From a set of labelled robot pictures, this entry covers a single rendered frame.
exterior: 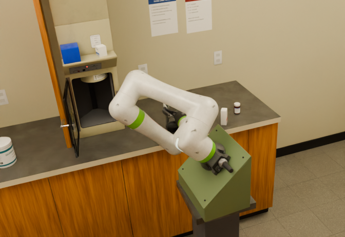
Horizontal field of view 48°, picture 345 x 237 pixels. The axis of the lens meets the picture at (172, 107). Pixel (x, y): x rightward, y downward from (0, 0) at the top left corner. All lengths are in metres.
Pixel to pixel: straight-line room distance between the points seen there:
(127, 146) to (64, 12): 0.90
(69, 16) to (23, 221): 1.30
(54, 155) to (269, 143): 1.49
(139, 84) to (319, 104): 2.37
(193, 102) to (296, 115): 2.15
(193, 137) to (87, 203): 1.10
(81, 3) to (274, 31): 1.69
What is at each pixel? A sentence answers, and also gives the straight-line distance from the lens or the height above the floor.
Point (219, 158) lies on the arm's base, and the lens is 1.83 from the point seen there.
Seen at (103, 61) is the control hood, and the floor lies 1.49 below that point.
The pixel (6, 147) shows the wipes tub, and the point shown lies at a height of 1.07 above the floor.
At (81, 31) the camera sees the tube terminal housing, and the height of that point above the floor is 1.66.
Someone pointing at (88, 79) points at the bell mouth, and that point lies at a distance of 2.52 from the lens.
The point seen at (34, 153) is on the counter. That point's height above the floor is 0.94.
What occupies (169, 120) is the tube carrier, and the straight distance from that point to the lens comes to 2.52.
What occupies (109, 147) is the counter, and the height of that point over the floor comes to 0.94.
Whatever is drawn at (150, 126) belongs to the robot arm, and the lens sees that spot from 2.05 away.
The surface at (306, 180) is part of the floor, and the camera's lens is 3.75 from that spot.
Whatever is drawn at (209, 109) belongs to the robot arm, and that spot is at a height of 1.43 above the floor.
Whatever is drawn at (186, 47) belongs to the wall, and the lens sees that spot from 3.06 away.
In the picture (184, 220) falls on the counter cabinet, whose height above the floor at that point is 0.23.
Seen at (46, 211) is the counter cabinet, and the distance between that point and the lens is 2.64.
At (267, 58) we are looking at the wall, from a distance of 3.42.
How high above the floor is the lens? 2.28
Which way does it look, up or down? 28 degrees down
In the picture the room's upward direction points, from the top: 4 degrees counter-clockwise
